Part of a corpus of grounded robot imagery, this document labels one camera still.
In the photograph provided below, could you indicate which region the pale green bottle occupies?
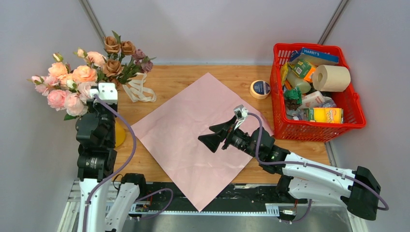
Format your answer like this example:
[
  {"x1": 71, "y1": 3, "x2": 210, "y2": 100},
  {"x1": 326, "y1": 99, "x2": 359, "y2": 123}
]
[{"x1": 286, "y1": 71, "x2": 311, "y2": 94}]

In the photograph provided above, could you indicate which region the green orange box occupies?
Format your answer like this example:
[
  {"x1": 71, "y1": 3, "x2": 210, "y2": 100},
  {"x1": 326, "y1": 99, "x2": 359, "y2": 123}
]
[{"x1": 292, "y1": 59, "x2": 317, "y2": 83}]

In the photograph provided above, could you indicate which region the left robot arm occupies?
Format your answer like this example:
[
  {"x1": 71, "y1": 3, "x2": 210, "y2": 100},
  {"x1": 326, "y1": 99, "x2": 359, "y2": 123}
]
[{"x1": 75, "y1": 100, "x2": 148, "y2": 232}]

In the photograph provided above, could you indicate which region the cream ribbon with gold text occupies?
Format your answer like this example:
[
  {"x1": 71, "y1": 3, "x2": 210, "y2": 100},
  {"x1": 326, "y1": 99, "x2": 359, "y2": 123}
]
[{"x1": 122, "y1": 72, "x2": 157, "y2": 102}]

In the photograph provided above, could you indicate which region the blue Harry's box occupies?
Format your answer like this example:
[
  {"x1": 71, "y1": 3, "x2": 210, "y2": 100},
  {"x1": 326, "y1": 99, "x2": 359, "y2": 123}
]
[{"x1": 289, "y1": 47, "x2": 339, "y2": 66}]

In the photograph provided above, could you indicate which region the pink rose stem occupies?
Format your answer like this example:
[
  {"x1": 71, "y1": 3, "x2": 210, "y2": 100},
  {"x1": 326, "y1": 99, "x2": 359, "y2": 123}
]
[{"x1": 28, "y1": 58, "x2": 89, "y2": 120}]

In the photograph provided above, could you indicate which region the yellow cylindrical vase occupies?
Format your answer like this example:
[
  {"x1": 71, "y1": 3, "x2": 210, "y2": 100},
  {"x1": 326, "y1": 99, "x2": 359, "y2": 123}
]
[{"x1": 115, "y1": 120, "x2": 126, "y2": 148}]

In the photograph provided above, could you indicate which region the masking tape roll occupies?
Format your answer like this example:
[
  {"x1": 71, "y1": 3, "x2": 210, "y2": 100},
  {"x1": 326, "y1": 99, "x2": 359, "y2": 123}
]
[{"x1": 249, "y1": 80, "x2": 271, "y2": 100}]

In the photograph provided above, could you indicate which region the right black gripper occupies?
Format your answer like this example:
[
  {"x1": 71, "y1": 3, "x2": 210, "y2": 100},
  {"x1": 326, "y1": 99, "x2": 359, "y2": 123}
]
[{"x1": 198, "y1": 116, "x2": 260, "y2": 160}]

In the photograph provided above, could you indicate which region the peach flower stem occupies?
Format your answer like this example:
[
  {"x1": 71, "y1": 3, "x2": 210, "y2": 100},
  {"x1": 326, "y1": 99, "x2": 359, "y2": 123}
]
[{"x1": 48, "y1": 48, "x2": 107, "y2": 88}]

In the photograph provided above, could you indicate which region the brown dried flower stem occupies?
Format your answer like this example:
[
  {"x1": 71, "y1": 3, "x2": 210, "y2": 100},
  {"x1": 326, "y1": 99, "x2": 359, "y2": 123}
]
[{"x1": 98, "y1": 31, "x2": 137, "y2": 88}]

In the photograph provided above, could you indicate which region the green crumpled wrapper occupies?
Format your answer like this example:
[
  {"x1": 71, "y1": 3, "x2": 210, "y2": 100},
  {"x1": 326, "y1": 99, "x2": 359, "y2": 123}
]
[{"x1": 283, "y1": 87, "x2": 302, "y2": 110}]

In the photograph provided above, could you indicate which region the white plastic package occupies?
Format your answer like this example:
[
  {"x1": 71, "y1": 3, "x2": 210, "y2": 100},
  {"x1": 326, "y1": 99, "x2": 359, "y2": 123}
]
[{"x1": 299, "y1": 91, "x2": 325, "y2": 109}]

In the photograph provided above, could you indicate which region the yellow sponge pack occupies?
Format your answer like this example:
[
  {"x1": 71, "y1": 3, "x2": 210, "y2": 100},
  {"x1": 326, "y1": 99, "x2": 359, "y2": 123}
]
[{"x1": 303, "y1": 108, "x2": 343, "y2": 124}]

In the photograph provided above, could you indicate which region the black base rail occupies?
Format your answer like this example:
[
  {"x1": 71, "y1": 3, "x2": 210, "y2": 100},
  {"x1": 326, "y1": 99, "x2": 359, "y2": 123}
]
[{"x1": 128, "y1": 182, "x2": 308, "y2": 218}]

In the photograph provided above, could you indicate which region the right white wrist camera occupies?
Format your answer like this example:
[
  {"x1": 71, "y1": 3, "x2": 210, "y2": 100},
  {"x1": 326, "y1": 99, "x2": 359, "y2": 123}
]
[{"x1": 234, "y1": 104, "x2": 249, "y2": 130}]

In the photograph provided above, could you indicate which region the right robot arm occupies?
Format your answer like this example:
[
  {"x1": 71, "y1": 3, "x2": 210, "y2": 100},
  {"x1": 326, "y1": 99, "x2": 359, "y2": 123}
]
[{"x1": 198, "y1": 117, "x2": 388, "y2": 221}]

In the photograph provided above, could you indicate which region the red plastic basket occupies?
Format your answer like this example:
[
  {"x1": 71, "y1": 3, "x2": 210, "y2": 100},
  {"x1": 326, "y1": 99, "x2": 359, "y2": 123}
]
[{"x1": 270, "y1": 43, "x2": 366, "y2": 142}]

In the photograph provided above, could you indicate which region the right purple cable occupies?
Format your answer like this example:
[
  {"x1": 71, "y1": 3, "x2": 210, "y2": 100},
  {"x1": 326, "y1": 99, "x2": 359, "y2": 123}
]
[{"x1": 247, "y1": 113, "x2": 390, "y2": 223}]

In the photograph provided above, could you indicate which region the mauve rose stem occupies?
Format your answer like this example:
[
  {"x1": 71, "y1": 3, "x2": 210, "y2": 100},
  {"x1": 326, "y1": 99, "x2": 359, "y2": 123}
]
[{"x1": 131, "y1": 48, "x2": 156, "y2": 73}]

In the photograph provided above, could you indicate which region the purple pink wrapping paper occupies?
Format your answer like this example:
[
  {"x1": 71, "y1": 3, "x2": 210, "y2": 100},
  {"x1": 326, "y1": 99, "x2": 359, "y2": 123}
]
[{"x1": 132, "y1": 72, "x2": 278, "y2": 210}]

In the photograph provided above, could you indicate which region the white rose stem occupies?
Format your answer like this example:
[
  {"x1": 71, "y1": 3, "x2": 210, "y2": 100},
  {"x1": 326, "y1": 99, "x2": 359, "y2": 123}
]
[{"x1": 61, "y1": 80, "x2": 97, "y2": 102}]

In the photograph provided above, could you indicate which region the beige paper towel roll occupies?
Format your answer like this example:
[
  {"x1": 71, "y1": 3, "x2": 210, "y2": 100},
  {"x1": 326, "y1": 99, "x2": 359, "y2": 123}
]
[{"x1": 312, "y1": 65, "x2": 351, "y2": 92}]

